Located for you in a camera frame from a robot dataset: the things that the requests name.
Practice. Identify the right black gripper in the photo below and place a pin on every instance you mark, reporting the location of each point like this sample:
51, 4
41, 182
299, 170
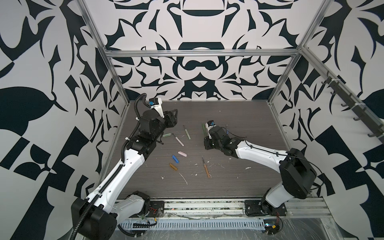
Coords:
206, 143

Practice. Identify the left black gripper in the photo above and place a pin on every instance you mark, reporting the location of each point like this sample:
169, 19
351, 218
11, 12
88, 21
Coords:
169, 119

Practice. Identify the dark green pen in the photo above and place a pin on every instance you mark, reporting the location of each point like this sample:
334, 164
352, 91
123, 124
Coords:
204, 130

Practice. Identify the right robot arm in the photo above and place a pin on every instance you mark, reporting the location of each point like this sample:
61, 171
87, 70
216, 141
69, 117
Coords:
297, 173

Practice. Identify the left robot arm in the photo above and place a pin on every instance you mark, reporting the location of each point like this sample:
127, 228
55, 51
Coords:
98, 215

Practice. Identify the light green pen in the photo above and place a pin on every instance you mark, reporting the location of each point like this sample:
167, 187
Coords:
187, 133

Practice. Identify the pink pen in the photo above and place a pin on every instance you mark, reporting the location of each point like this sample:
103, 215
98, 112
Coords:
178, 140

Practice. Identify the orange pen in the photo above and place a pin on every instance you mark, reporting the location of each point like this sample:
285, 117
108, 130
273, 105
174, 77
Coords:
206, 168

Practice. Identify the pink pen cap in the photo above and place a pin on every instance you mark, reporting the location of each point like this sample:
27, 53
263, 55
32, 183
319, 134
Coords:
182, 154

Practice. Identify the blue pen cap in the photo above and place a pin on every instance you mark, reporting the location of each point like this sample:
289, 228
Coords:
175, 158

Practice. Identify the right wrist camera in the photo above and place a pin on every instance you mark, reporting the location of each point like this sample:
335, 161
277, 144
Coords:
209, 125

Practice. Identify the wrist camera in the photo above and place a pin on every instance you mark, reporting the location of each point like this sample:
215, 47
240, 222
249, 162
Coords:
156, 104
209, 125

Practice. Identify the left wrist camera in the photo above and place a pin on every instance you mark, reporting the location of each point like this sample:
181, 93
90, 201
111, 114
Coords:
156, 104

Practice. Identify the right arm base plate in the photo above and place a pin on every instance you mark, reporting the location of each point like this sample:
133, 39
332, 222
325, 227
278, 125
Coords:
258, 208

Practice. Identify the white cable duct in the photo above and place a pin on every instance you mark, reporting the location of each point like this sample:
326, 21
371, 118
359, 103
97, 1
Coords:
207, 224

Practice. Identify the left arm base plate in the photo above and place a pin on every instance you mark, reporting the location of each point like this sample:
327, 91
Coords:
153, 209

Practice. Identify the aluminium front rail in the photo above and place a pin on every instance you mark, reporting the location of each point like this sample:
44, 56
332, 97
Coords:
199, 209

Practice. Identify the wall hook rack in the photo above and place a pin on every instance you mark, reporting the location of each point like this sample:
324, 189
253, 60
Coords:
352, 102

